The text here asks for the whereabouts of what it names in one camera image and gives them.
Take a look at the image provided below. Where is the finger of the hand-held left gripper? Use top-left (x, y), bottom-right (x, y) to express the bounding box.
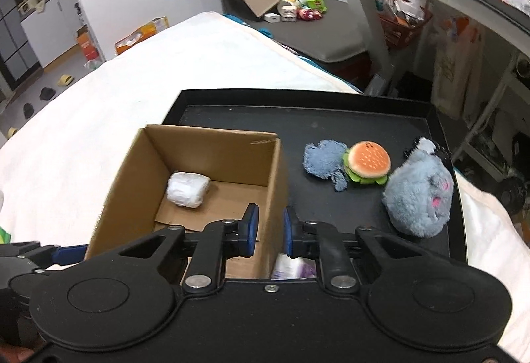
top-left (53, 246), bottom-right (89, 265)

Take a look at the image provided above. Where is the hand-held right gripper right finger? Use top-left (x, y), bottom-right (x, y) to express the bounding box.
top-left (283, 206), bottom-right (420, 292)

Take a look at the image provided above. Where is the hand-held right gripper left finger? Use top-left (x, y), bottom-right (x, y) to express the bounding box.
top-left (118, 203), bottom-right (260, 292)

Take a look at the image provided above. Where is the blue denim patch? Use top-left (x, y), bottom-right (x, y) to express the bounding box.
top-left (303, 139), bottom-right (352, 192)

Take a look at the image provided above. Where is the brown cardboard box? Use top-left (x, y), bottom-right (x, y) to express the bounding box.
top-left (85, 124), bottom-right (289, 285)

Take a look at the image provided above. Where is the burger plush toy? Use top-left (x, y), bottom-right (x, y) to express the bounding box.
top-left (342, 140), bottom-right (392, 185)

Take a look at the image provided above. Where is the grey plush toy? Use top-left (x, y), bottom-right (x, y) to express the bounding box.
top-left (382, 136), bottom-right (455, 238)

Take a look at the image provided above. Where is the person's left hand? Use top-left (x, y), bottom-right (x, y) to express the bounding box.
top-left (0, 344), bottom-right (36, 363)

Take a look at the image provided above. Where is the white purple packet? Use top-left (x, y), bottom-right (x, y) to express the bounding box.
top-left (271, 252), bottom-right (317, 280)

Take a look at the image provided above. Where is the white rolled cloth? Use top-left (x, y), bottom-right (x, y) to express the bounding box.
top-left (166, 171), bottom-right (211, 208)

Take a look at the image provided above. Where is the black tray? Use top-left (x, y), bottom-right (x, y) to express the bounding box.
top-left (163, 89), bottom-right (468, 280)

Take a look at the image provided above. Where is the white blanket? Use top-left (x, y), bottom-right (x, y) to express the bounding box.
top-left (0, 11), bottom-right (530, 363)

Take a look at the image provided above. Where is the grey padded bench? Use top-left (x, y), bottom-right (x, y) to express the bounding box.
top-left (232, 0), bottom-right (369, 62)

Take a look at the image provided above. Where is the orange carton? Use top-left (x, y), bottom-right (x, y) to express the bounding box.
top-left (77, 27), bottom-right (100, 61)

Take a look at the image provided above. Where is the white cabinet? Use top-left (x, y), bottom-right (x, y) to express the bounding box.
top-left (19, 0), bottom-right (89, 68)

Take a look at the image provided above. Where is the open orange box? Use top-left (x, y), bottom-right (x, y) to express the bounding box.
top-left (115, 16), bottom-right (170, 55)

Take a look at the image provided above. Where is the dark grid door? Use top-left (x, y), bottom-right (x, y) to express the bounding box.
top-left (0, 0), bottom-right (42, 90)

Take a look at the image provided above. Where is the white metal rack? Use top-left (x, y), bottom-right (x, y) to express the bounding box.
top-left (451, 52), bottom-right (530, 182)

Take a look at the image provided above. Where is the beige tote bag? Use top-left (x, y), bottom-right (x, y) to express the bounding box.
top-left (431, 15), bottom-right (485, 119)

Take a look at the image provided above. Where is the red plastic basket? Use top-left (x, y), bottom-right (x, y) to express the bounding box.
top-left (379, 0), bottom-right (433, 51)

